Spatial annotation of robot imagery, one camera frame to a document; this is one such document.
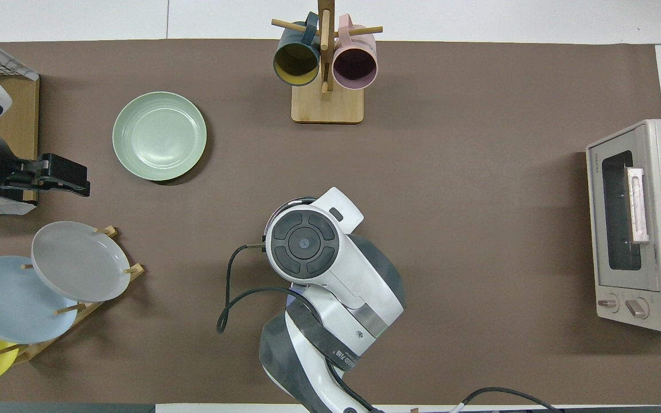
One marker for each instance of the brown table mat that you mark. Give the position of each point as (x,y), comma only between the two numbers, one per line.
(479,258)

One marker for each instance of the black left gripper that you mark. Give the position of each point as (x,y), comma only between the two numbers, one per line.
(26,176)

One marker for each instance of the light blue plate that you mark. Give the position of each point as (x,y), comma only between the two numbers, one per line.
(9,304)

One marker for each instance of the dark teal mug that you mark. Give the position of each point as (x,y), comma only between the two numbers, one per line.
(296,60)

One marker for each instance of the wooden mug tree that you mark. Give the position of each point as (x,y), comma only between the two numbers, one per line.
(327,106)

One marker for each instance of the wooden plate rack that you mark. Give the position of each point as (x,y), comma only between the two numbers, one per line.
(38,347)

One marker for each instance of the pink mug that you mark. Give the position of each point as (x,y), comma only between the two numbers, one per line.
(355,66)

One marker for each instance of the grey plate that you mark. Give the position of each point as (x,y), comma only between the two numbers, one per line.
(78,261)

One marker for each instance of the light green plate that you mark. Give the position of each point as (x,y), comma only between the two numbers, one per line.
(158,136)

